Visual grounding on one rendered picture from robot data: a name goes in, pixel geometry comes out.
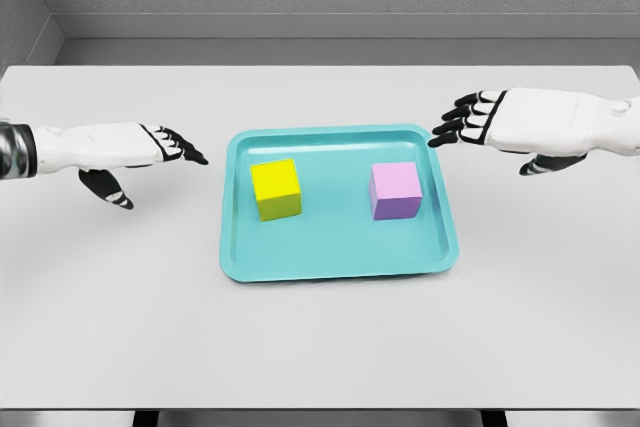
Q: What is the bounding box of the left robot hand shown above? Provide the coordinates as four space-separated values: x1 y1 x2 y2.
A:
73 121 210 212

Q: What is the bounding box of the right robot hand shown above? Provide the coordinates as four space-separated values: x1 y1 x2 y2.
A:
428 87 597 177

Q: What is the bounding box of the purple cube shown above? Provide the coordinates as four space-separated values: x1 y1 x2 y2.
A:
368 161 421 222

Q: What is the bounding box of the yellow cube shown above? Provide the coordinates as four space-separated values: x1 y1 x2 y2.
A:
250 158 304 223

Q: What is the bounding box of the teal tray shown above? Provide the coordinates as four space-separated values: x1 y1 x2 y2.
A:
218 122 460 285

